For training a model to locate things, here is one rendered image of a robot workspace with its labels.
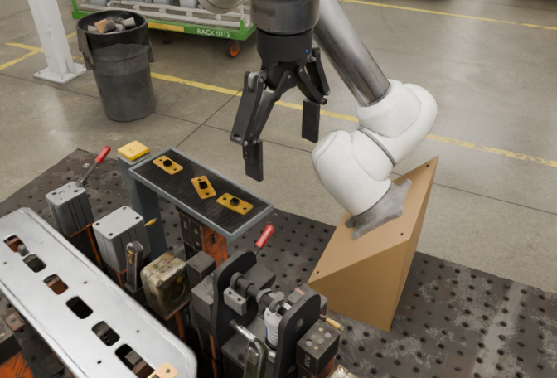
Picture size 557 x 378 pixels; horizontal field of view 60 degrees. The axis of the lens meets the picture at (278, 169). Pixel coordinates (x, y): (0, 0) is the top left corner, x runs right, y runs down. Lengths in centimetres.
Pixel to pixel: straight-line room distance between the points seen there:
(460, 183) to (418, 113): 191
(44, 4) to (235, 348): 382
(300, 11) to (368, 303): 97
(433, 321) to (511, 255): 140
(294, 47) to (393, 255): 74
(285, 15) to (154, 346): 74
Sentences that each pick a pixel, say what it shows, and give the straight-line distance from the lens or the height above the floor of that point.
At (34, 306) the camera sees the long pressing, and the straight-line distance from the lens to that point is 124.
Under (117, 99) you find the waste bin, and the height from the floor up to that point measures 20.
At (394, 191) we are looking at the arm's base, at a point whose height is 103.
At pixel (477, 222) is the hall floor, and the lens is 300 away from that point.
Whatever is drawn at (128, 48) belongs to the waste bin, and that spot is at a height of 59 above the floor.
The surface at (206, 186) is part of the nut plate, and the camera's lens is 117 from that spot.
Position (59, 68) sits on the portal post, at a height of 9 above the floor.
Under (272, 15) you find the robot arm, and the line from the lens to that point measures 61.
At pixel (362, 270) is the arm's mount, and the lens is 132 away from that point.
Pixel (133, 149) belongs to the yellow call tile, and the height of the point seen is 116.
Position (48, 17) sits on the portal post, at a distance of 459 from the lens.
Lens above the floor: 188
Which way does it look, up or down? 36 degrees down
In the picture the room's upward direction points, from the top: straight up
